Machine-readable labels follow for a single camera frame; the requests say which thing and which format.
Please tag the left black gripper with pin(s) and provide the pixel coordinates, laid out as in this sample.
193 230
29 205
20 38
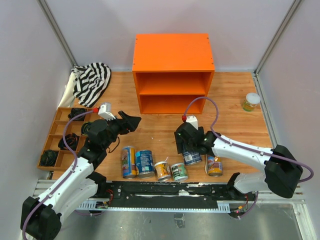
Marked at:
128 124

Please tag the green white noodle cup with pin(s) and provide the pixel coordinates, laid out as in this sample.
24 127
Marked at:
179 172

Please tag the tall colourful can left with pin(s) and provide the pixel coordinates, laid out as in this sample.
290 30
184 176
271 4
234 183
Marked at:
128 162

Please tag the black white striped cloth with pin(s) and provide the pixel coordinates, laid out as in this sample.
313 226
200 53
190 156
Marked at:
91 81

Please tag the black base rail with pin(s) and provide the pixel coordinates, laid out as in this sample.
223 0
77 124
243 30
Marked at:
140 195

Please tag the orange wooden shelf cabinet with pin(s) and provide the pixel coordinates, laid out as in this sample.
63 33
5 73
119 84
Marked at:
172 72

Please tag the orange noodle cup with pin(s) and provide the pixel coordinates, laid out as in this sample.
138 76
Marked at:
163 171

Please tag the dark blue food can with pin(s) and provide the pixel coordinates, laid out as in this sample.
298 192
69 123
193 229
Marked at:
191 158

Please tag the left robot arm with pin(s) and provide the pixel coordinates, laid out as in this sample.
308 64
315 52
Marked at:
42 217

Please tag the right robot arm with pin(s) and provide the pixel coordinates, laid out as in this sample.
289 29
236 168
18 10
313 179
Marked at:
278 171

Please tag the blue soup can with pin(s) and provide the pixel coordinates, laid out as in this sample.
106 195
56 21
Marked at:
144 164

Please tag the white cloth under stripes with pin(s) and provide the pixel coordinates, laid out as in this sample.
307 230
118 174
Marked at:
68 95

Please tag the tall yellow purple can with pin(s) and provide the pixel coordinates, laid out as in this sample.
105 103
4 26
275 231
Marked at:
213 166

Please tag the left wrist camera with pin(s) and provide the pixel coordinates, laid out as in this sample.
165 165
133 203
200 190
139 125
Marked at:
105 111

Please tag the wooden compartment tray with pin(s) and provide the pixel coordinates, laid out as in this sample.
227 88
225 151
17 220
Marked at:
72 122

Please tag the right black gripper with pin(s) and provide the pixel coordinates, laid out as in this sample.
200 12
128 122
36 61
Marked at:
178 140

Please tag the white lid yellow jar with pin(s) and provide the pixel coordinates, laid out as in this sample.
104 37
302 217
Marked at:
251 101

